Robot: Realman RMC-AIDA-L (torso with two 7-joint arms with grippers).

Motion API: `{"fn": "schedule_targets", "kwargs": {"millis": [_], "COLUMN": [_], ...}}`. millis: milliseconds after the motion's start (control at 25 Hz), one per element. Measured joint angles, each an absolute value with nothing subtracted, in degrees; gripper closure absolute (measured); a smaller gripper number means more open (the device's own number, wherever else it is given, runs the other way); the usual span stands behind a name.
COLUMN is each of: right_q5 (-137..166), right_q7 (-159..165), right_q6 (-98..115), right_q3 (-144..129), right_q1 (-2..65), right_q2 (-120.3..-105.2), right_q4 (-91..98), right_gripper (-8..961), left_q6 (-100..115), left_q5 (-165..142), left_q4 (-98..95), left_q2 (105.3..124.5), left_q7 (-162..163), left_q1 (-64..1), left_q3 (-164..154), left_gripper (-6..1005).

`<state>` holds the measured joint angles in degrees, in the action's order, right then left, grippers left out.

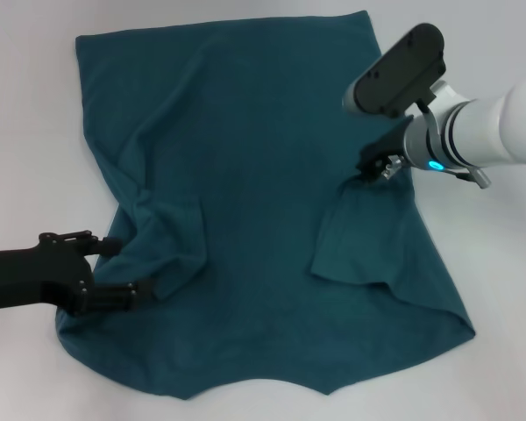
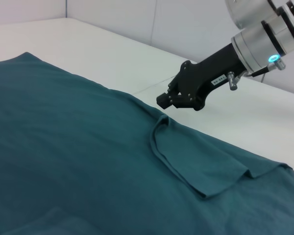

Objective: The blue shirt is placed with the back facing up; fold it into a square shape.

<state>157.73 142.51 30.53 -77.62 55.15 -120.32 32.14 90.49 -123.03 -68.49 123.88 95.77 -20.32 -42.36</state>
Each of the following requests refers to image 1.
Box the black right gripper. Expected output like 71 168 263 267
354 117 416 185

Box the teal blue shirt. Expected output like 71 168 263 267
54 11 480 392

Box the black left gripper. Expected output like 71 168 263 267
0 230 160 318

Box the right wrist silver knob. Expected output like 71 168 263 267
455 165 493 191
381 153 406 181

